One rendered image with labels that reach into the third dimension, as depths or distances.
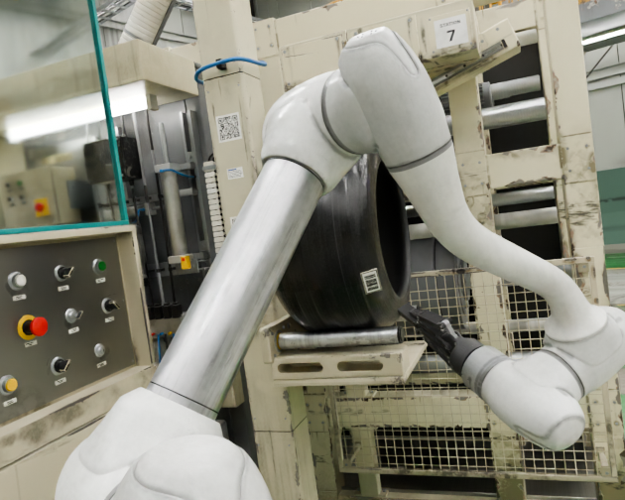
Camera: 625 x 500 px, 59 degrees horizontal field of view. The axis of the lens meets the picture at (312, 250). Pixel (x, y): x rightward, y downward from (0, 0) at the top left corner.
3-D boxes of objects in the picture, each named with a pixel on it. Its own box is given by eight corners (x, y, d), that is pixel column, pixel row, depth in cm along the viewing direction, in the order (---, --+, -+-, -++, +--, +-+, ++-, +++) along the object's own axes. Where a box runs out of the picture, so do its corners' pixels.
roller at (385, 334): (274, 330, 152) (281, 334, 156) (273, 347, 151) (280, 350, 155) (400, 323, 140) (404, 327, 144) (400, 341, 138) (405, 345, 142)
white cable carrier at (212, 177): (225, 321, 166) (202, 162, 164) (233, 317, 171) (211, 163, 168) (238, 320, 165) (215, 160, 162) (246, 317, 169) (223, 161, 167)
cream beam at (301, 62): (283, 92, 179) (277, 47, 178) (311, 104, 202) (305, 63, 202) (478, 48, 157) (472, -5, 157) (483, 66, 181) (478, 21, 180)
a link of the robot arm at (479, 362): (483, 411, 101) (461, 393, 106) (520, 385, 103) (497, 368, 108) (476, 377, 96) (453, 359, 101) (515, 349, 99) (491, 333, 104)
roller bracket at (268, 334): (263, 365, 149) (257, 328, 149) (313, 330, 186) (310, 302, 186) (274, 364, 148) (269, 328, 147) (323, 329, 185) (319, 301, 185)
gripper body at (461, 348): (458, 358, 101) (427, 334, 109) (465, 390, 106) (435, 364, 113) (489, 337, 103) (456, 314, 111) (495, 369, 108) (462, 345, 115)
